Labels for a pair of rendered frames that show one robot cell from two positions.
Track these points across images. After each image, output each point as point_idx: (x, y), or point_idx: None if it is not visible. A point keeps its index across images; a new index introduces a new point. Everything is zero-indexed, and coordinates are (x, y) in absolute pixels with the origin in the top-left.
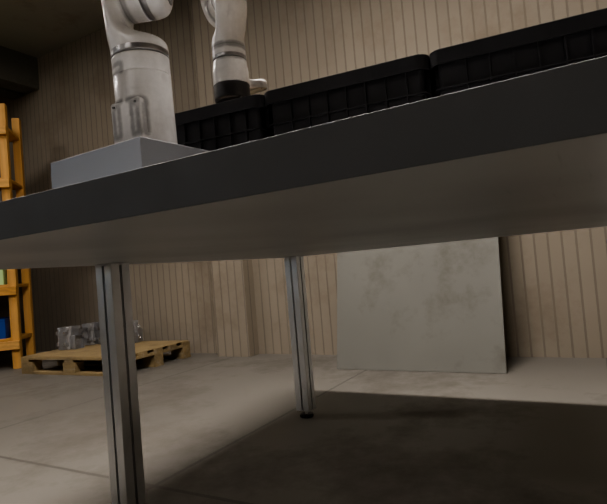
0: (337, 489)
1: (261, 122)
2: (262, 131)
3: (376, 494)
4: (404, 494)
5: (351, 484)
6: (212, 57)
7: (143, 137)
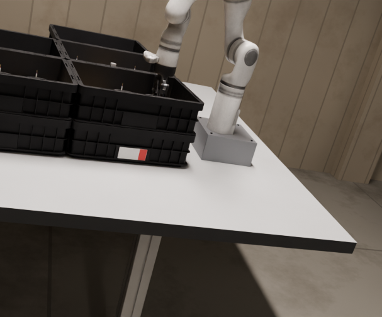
0: (5, 306)
1: (170, 90)
2: (168, 94)
3: (6, 287)
4: (1, 276)
5: None
6: (179, 49)
7: (239, 124)
